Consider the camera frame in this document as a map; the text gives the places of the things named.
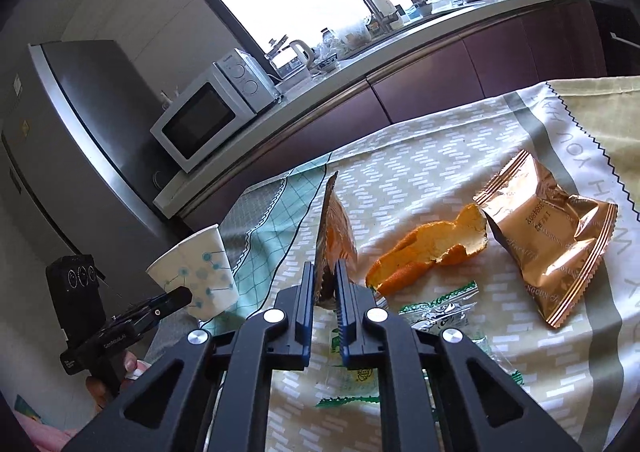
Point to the small orange snack wrapper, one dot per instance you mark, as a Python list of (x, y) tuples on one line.
[(335, 242)]

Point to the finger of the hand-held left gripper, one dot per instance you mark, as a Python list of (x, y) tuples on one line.
[(172, 299)]

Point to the white soap bottle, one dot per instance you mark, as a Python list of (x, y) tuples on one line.
[(382, 2)]

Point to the small white ornament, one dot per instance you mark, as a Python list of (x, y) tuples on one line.
[(170, 99)]

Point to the person's left forearm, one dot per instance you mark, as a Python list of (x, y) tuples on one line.
[(45, 432)]

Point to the white microwave oven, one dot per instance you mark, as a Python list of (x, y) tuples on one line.
[(195, 121)]

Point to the kitchen counter with brown cabinets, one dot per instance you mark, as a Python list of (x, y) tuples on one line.
[(425, 61)]

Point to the glass kettle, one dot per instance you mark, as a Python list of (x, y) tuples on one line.
[(295, 56)]

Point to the clear glass food container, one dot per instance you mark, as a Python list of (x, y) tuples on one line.
[(295, 76)]

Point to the white blue-print paper cup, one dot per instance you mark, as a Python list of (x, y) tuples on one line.
[(200, 272)]

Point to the person's left hand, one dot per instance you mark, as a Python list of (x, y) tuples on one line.
[(100, 389)]

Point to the blue white ceramic bowl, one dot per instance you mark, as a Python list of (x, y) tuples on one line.
[(330, 64)]

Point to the clear plastic bag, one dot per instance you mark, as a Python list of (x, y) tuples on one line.
[(355, 35)]

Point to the orange peel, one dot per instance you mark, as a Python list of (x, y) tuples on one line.
[(420, 247)]

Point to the silver refrigerator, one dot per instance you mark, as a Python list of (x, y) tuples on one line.
[(75, 131)]

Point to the large gold snack wrapper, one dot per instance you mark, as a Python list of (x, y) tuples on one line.
[(545, 242)]

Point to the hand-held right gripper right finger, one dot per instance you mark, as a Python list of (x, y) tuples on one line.
[(344, 322)]

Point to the plain yellow tablecloth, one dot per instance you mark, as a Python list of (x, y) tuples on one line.
[(600, 111)]

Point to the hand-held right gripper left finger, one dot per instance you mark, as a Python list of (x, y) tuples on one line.
[(305, 312)]

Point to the patterned green beige tablecloth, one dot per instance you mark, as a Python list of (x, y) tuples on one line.
[(430, 166)]

